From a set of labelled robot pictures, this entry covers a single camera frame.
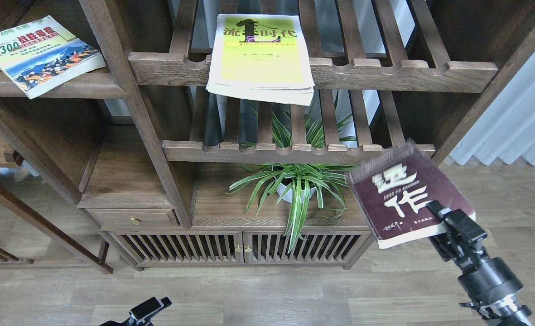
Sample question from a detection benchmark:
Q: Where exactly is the yellow green cover book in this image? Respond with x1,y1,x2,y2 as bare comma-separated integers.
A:
207,13,315,106

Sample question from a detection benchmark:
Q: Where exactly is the green spider plant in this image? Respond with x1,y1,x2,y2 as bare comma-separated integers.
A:
224,88,392,253

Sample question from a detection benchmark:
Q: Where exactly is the white pleated curtain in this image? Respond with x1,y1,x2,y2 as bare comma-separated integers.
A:
448,52,535,166

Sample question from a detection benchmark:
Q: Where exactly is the brass drawer knob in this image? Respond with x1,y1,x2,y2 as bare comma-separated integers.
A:
129,216,141,225

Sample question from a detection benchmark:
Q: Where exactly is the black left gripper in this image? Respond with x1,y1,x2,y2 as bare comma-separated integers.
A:
100,297,172,326

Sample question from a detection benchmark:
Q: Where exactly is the white plant pot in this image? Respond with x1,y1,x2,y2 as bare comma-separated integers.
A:
276,178,316,203

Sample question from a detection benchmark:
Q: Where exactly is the white blue illustrated book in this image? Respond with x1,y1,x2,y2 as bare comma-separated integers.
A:
0,16,106,99

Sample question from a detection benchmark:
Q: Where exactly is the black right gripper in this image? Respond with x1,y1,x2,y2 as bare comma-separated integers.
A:
426,200,523,310

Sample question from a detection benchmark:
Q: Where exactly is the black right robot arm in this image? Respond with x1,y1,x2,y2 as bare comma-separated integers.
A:
426,200,532,326

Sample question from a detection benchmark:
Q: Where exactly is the maroon cover book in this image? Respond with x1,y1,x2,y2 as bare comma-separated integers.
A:
346,139,476,249

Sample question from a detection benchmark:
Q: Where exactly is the dark wooden bookshelf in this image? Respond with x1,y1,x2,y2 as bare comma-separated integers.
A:
0,0,535,270

